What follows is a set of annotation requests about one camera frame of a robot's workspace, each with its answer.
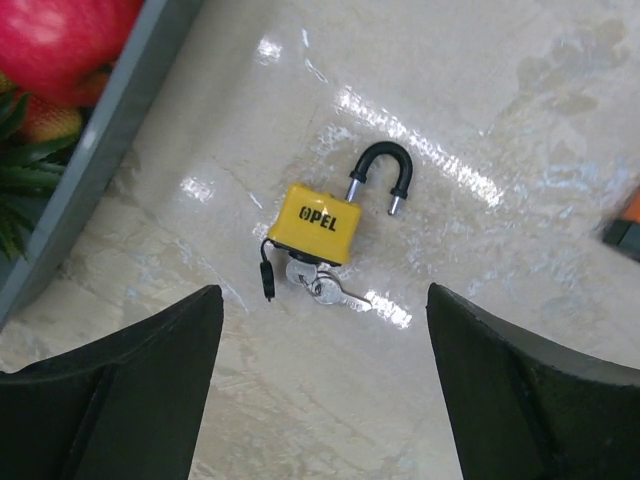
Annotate orange dragon fruit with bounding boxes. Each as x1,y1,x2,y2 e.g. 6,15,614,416
1,88,82,260

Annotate dark grey fruit tray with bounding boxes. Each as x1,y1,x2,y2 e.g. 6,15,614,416
1,0,202,324

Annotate silver keys of yellow padlock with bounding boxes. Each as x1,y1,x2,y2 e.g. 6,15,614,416
286,260,372,312

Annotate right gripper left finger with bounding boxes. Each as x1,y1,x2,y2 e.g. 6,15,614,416
1,285,224,479

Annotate yellow black padlock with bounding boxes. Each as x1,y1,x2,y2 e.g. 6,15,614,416
260,141,413,301

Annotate red apple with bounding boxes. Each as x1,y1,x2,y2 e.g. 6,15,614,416
1,1,143,107

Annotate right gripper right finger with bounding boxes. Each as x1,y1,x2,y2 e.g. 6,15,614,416
426,283,639,479

